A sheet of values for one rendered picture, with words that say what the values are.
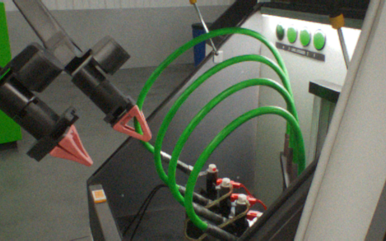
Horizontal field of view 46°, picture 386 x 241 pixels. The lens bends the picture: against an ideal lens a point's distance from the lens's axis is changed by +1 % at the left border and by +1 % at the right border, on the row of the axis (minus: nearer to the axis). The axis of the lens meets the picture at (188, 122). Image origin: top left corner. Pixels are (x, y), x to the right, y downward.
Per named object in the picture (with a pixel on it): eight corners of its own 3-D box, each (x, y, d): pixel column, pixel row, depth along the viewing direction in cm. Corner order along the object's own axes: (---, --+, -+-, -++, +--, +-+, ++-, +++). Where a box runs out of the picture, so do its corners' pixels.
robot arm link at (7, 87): (-10, 92, 79) (-21, 99, 74) (16, 64, 79) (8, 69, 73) (21, 118, 81) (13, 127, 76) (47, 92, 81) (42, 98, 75)
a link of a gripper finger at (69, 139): (98, 163, 79) (57, 127, 76) (70, 189, 80) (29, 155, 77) (102, 149, 85) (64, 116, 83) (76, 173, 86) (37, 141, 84)
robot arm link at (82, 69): (69, 78, 97) (65, 77, 92) (92, 55, 98) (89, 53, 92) (93, 100, 98) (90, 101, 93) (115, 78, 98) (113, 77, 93)
